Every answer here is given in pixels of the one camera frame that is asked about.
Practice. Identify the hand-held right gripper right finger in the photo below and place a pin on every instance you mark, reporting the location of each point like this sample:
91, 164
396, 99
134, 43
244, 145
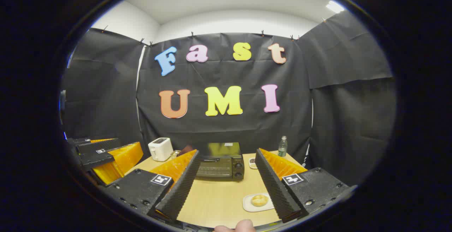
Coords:
277, 189

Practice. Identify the clear plastic water bottle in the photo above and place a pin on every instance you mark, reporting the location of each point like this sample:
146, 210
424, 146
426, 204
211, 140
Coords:
282, 148

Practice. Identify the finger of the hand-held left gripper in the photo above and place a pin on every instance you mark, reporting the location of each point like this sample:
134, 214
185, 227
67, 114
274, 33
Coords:
79, 141
95, 156

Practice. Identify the small white dish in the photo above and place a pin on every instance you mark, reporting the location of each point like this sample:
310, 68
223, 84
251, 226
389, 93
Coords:
252, 162

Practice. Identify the white square plate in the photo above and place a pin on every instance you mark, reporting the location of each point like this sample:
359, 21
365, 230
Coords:
248, 205

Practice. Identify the black electric oven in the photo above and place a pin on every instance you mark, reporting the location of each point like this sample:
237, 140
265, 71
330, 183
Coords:
220, 165

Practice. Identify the small ceiling light panel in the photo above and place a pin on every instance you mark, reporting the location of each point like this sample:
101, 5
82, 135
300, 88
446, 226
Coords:
334, 6

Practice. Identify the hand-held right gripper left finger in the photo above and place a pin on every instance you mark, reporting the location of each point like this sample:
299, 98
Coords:
178, 189

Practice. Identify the white toaster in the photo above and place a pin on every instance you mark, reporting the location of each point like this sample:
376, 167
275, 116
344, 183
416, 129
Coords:
160, 149

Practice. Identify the round bread bun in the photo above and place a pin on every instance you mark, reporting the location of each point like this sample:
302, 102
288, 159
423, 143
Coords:
260, 200

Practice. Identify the black backdrop cloth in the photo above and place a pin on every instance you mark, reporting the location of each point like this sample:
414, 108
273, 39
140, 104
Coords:
229, 126

